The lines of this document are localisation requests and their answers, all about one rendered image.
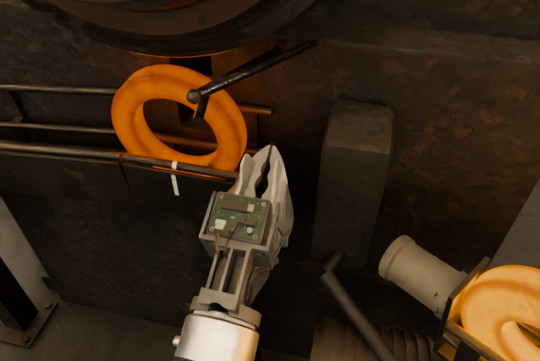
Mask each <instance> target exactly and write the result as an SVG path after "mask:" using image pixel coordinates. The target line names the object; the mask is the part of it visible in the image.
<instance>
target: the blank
mask: <svg viewBox="0 0 540 361"><path fill-rule="evenodd" d="M460 317H461V321H462V324H463V327H464V329H465V330H466V331H468V332H469V333H470V334H471V335H473V336H474V337H475V338H477V339H479V340H480V341H481V342H483V343H484V344H485V345H486V346H488V347H490V348H491V349H492V350H494V351H495V352H497V353H498V354H499V355H500V356H502V357H503V358H505V359H506V360H508V361H540V348H538V347H537V346H535V345H534V344H533V343H532V342H531V341H530V340H529V339H528V338H527V337H526V336H525V335H524V334H523V333H522V332H521V331H520V329H519V327H518V325H517V323H516V322H524V323H527V324H530V325H532V326H535V327H537V328H538V329H540V269H537V268H533V267H529V266H524V265H503V266H499V267H496V268H493V269H490V270H488V271H486V272H484V273H483V274H481V275H480V276H479V277H478V279H477V280H476V281H475V282H474V283H473V284H472V285H471V286H470V288H469V289H468V290H467V291H466V292H465V294H464V296H463V298H462V301H461V304H460Z"/></svg>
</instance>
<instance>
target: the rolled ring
mask: <svg viewBox="0 0 540 361"><path fill-rule="evenodd" d="M211 81H212V80H211V79H210V78H208V77H206V76H204V75H203V74H201V73H199V72H196V71H194V70H192V69H189V68H184V67H182V66H178V65H172V64H157V65H152V66H148V67H145V68H142V69H140V70H138V71H136V72H134V73H133V74H132V75H131V76H130V77H129V78H128V79H127V80H126V81H125V82H124V83H123V85H122V86H121V87H120V88H119V89H118V90H117V92H116V94H115V96H114V98H113V100H112V108H111V116H112V124H113V127H114V129H115V131H116V134H117V136H118V138H119V139H120V141H121V143H122V145H123V146H124V147H125V148H126V149H127V151H128V152H129V153H131V154H139V155H144V156H149V157H154V158H162V159H167V160H172V161H179V162H186V163H190V164H195V165H200V166H209V167H214V168H219V169H224V170H233V171H234V170H235V169H236V167H237V166H238V164H239V161H240V159H241V158H242V155H243V152H244V151H245V148H246V145H247V129H246V125H245V121H244V119H243V115H242V113H241V112H240V110H239V107H238V106H237V104H236V103H235V102H234V101H233V99H232V98H231V97H230V96H229V94H228V93H227V92H226V91H225V90H224V89H222V90H220V91H218V92H216V93H214V94H211V95H210V98H209V101H208V104H207V109H206V112H205V115H204V119H205V120H206V121H207V123H208V124H209V125H210V126H211V128H212V129H213V131H214V133H215V136H216V139H217V143H218V149H217V150H216V151H215V152H213V153H211V154H208V155H203V156H193V155H188V154H182V153H180V152H178V151H176V150H173V149H171V148H170V147H168V146H166V145H165V144H164V143H162V142H161V141H160V140H158V139H157V138H156V137H155V135H154V134H153V133H152V132H151V130H150V129H149V127H148V125H147V124H146V122H145V118H144V114H143V104H144V102H146V101H148V100H152V99H168V100H172V101H177V102H180V103H182V104H184V105H186V106H188V107H190V108H192V109H193V110H194V111H195V110H196V107H197V104H196V105H193V104H191V103H189V102H188V101H187V99H186V94H187V92H188V91H190V90H191V89H192V88H194V89H197V88H200V87H202V86H203V85H204V84H207V83H209V82H211ZM153 167H156V168H160V169H165V170H172V169H167V168H162V167H158V166H153ZM174 171H178V172H183V173H188V174H195V173H190V172H185V171H180V170H174ZM196 175H202V176H206V177H211V178H218V177H213V176H209V175H204V174H196ZM220 179H224V178H220Z"/></svg>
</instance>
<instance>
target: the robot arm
mask: <svg viewBox="0 0 540 361"><path fill-rule="evenodd" d="M268 164H269V166H270V171H269V173H268V175H267V178H268V188H267V190H266V191H265V192H264V193H263V194H262V197H261V199H258V198H256V188H257V186H258V185H259V183H260V182H261V181H262V174H263V171H264V169H265V168H266V167H267V166H268ZM212 206H213V208H212ZM211 208H212V211H211ZM210 214H211V215H210ZM209 216H210V219H209ZM208 219H209V221H208ZM207 221H208V224H207ZM293 222H294V214H293V204H292V200H291V197H290V194H289V189H288V180H287V176H286V172H285V168H284V162H283V159H282V157H281V156H280V153H279V151H278V150H277V148H276V147H275V146H270V145H267V146H265V147H264V148H263V149H262V150H260V151H259V152H258V153H257V154H255V155H254V156H253V158H252V157H251V156H250V155H249V154H245V155H244V156H243V158H242V161H241V163H240V173H239V176H238V177H237V179H236V181H235V185H234V186H233V187H232V188H231V189H230V190H229V191H228V192H222V191H220V192H218V193H217V192H216V191H213V193H212V196H211V201H210V203H209V206H208V208H207V213H206V216H205V219H204V221H203V224H202V228H201V231H200V234H199V237H198V238H199V239H200V240H201V242H202V244H203V246H204V247H205V249H206V250H207V252H208V253H209V256H210V257H214V260H213V263H212V266H211V271H210V274H209V277H208V280H207V285H206V288H203V287H201V290H200V293H199V295H198V296H196V297H193V300H192V302H191V306H190V312H191V313H192V314H189V315H187V316H186V319H185V322H184V324H183V327H182V332H181V336H175V337H174V339H173V345H174V346H176V347H177V348H176V351H175V354H174V357H173V360H172V361H254V359H255V355H256V348H257V345H258V341H259V337H260V335H259V334H258V332H257V331H256V330H257V329H259V325H260V319H261V313H259V312H258V311H256V310H254V309H251V308H249V307H246V306H245V304H251V303H252V302H253V300H254V299H255V297H256V295H257V294H258V292H259V291H260V290H261V288H262V287H263V285H264V283H265V282H266V280H267V279H268V275H269V270H270V269H272V268H273V266H274V265H277V264H278V263H279V259H278V257H277V255H278V253H279V251H280V247H283V248H287V247H288V238H289V236H290V234H291V231H292V229H293Z"/></svg>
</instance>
